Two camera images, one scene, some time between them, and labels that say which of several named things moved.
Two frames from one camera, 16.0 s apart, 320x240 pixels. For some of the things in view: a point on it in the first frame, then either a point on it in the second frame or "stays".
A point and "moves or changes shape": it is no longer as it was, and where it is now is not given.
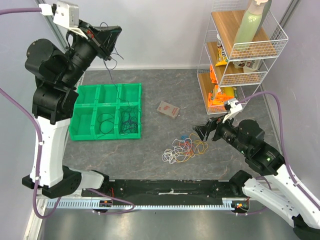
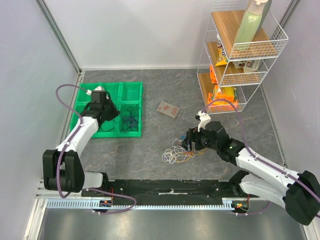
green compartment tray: x=107 y=112 stays
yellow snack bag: x=222 y=58 stays
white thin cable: x=178 y=152 stays
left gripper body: x=88 y=32 -> x=111 y=111
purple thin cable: x=117 y=63 moves or changes shape
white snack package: x=248 y=66 stays
